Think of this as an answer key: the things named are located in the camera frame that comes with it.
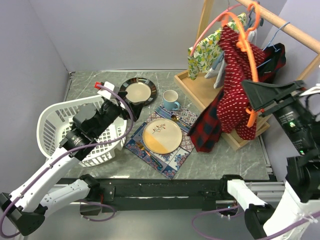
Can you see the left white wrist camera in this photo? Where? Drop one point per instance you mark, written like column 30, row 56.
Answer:
column 102, row 86

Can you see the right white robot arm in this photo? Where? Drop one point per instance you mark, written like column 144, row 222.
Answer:
column 299, row 205

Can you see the dark blue hanger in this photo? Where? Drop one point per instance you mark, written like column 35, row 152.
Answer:
column 252, row 37

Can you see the gold spoon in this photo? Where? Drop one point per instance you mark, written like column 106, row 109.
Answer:
column 176, row 119

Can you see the pink hanger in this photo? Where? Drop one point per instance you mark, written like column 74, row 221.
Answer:
column 204, row 24

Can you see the cream and yellow plate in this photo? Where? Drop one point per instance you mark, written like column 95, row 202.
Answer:
column 162, row 136

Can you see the patterned blue placemat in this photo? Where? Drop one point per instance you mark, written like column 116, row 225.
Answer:
column 173, row 161

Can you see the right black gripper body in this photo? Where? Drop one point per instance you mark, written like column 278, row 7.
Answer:
column 288, row 103

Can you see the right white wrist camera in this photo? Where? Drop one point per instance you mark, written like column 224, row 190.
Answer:
column 311, row 91

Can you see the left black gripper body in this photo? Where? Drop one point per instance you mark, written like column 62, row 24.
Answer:
column 110, row 111

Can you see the red polka dot skirt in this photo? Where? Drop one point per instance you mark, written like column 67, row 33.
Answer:
column 231, row 109

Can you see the orange plastic hanger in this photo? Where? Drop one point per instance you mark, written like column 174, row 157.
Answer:
column 254, row 55

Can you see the dark rimmed striped plate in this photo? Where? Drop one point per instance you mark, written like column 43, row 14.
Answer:
column 139, row 89

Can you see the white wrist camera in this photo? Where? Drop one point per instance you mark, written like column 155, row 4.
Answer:
column 102, row 86
column 311, row 91

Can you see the red plaid garment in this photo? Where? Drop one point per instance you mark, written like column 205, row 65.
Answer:
column 206, row 130

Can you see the white cloth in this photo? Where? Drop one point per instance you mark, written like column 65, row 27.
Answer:
column 217, row 70

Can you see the gold fork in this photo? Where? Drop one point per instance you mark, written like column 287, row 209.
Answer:
column 142, row 147

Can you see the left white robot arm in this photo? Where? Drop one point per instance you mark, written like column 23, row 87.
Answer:
column 28, row 206

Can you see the wooden clothes rack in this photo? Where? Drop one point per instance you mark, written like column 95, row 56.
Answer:
column 201, row 91

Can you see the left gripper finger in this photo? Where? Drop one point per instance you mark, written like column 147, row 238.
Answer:
column 136, row 108
column 123, row 95

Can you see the blue ceramic mug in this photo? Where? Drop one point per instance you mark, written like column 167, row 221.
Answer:
column 170, row 100

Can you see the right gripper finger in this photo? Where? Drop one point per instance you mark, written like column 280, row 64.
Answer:
column 257, row 106
column 261, row 95

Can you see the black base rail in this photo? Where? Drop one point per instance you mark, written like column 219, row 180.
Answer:
column 129, row 194

